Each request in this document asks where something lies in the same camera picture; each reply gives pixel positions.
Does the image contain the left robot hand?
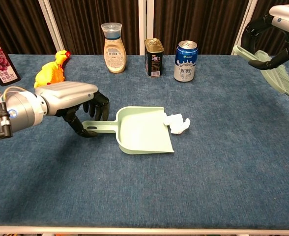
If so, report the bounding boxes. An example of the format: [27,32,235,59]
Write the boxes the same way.
[35,81,110,138]

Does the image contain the mint green hand brush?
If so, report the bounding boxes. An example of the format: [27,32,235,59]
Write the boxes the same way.
[232,44,289,102]

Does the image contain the mint green dustpan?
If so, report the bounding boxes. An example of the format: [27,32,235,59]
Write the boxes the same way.
[82,106,175,155]

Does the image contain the white paper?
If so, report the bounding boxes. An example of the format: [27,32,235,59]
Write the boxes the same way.
[163,113,191,135]

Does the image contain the yellow rubber chicken toy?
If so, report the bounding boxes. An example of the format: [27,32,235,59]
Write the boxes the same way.
[33,50,71,89]

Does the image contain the black corrugated partition panel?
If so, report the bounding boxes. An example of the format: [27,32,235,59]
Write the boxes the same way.
[0,0,66,55]
[232,0,289,59]
[38,0,147,56]
[146,0,258,56]

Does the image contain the beige sauce bottle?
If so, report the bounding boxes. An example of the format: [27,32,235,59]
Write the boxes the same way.
[100,22,127,74]

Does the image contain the grape juice bottle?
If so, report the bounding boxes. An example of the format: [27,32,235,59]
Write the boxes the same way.
[0,28,21,87]

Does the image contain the black tin with gold lid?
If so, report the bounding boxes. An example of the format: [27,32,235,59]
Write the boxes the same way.
[144,38,165,78]

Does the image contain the blue milk drink can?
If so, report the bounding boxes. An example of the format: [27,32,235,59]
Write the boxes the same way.
[173,41,199,82]

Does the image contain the blue table mat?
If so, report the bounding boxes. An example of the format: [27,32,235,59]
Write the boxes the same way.
[0,54,289,229]

